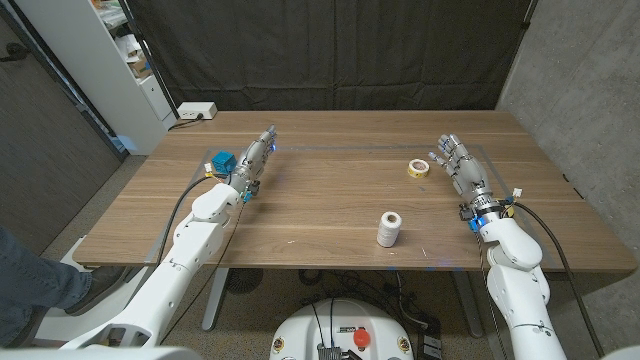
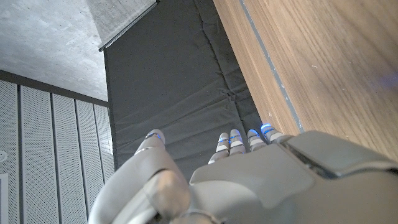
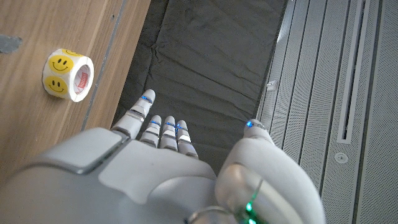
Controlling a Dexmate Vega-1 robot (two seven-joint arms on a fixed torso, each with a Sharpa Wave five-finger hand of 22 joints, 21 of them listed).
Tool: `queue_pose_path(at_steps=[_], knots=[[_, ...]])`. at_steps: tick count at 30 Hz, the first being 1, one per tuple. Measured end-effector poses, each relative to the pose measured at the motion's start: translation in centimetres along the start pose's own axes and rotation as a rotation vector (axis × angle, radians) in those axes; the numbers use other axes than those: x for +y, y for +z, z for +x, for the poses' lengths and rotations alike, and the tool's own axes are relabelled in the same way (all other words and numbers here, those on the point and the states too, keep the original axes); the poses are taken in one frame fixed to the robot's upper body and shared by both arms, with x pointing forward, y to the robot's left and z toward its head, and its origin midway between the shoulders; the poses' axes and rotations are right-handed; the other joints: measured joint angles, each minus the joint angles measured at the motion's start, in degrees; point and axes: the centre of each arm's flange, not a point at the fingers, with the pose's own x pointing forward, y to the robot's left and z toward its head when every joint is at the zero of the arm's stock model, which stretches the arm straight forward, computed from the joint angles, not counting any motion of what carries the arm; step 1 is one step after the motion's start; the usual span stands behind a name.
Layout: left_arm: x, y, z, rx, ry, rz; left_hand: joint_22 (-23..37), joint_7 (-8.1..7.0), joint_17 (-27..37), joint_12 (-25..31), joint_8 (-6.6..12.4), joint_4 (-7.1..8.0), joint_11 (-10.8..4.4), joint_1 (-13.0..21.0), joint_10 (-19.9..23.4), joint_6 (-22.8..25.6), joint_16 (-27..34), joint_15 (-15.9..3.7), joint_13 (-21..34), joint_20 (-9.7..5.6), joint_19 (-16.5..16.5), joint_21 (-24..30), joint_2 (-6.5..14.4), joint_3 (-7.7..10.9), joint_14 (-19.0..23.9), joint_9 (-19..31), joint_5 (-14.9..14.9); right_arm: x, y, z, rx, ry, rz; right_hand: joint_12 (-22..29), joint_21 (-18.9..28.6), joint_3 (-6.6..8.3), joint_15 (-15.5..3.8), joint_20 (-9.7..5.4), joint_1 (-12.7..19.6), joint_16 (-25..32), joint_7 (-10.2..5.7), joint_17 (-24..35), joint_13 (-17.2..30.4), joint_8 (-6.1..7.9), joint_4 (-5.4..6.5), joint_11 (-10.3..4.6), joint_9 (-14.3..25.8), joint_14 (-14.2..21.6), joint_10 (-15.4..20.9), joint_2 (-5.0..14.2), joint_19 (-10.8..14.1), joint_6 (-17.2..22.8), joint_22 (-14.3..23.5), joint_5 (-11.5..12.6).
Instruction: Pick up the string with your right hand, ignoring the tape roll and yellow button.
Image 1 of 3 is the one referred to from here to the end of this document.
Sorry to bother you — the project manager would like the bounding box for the black floor power strip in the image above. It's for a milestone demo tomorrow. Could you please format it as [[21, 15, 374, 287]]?
[[417, 319, 444, 360]]

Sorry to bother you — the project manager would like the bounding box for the black door handle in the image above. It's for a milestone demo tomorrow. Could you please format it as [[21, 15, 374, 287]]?
[[0, 42, 31, 64]]

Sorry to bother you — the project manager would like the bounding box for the black backdrop curtain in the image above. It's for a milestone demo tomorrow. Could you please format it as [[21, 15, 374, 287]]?
[[124, 0, 536, 112]]

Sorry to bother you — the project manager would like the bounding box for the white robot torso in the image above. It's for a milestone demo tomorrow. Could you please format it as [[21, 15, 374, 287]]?
[[269, 298, 415, 360]]

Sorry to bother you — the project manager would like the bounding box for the smiley tape roll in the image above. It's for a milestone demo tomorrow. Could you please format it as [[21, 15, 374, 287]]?
[[407, 158, 431, 180]]

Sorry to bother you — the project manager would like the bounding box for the round black floor fan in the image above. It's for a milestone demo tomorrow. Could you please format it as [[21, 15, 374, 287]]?
[[225, 268, 265, 295]]

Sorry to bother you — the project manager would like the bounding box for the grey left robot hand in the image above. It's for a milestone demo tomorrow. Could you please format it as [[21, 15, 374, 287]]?
[[227, 124, 279, 200]]

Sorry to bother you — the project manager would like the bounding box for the person leg in jeans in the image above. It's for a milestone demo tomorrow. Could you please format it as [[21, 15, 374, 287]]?
[[0, 224, 94, 349]]

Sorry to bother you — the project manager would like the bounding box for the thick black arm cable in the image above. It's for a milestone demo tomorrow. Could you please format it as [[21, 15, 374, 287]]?
[[513, 199, 606, 359], [155, 172, 229, 266]]

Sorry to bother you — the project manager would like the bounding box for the white power strip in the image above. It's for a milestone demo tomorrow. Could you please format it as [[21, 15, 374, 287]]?
[[177, 101, 219, 121]]

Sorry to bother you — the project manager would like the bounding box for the grey table leg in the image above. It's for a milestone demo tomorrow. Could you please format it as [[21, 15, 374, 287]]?
[[452, 272, 484, 339], [201, 268, 230, 332]]

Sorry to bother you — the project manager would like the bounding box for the blue cube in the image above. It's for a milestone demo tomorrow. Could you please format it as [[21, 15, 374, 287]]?
[[210, 151, 237, 175]]

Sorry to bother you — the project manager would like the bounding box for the dark person shoe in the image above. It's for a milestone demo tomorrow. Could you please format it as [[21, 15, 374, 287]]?
[[64, 265, 130, 317]]

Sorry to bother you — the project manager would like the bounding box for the white string spool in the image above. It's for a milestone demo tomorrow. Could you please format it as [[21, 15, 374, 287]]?
[[376, 210, 403, 249]]

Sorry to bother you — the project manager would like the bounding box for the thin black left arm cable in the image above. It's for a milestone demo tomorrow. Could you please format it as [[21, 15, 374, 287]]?
[[159, 197, 247, 346]]

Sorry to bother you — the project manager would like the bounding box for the cardboard box on shelf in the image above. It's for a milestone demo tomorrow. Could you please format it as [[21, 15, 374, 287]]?
[[127, 53, 153, 80]]

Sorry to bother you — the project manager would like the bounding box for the black backdrop stand pole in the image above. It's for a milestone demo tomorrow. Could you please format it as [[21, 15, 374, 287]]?
[[118, 0, 180, 120]]

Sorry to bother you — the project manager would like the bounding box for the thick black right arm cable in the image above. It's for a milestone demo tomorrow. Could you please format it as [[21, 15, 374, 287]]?
[[513, 199, 606, 359]]

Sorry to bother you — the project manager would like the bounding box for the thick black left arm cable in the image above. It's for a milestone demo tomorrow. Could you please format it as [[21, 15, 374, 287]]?
[[155, 172, 229, 266]]

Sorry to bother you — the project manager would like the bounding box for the white shelf cabinet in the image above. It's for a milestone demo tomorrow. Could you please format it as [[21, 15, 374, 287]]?
[[14, 0, 179, 156]]

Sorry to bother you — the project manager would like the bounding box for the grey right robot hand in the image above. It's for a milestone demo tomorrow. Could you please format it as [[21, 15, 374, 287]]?
[[428, 132, 502, 215]]

